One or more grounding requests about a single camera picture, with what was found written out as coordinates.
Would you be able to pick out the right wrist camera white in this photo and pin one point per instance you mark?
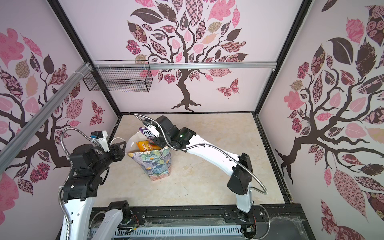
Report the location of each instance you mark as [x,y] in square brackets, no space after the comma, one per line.
[149,125]

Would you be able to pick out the floral white paper bag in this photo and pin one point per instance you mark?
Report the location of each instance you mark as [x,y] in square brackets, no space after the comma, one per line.
[156,164]

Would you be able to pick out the aluminium rail wall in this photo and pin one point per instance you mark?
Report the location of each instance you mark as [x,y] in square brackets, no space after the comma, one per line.
[171,66]
[12,149]

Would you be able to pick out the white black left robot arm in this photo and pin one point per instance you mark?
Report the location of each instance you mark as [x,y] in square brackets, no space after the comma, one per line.
[90,169]

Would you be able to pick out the purple Fox's candy bag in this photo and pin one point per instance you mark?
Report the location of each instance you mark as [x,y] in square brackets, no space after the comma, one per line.
[147,133]

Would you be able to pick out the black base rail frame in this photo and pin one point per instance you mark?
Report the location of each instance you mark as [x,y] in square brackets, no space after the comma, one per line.
[263,222]

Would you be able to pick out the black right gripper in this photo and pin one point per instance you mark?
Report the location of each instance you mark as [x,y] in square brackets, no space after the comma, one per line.
[157,141]

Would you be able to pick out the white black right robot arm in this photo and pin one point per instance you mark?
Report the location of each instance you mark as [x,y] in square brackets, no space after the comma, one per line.
[237,167]

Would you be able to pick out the aluminium rail left wall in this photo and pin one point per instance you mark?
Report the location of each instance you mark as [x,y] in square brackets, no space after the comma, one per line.
[12,149]

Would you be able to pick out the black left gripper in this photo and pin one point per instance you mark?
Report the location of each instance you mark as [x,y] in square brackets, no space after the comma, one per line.
[115,149]

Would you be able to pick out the black wire basket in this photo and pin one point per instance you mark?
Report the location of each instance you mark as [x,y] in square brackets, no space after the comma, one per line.
[120,76]

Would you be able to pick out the white slotted cable duct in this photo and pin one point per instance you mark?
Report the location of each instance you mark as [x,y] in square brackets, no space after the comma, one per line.
[167,232]

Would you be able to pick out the aluminium rail back wall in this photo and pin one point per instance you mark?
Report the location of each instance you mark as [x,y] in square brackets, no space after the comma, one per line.
[171,66]

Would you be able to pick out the yellow snack bag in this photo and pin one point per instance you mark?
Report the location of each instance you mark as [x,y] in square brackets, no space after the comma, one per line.
[145,146]

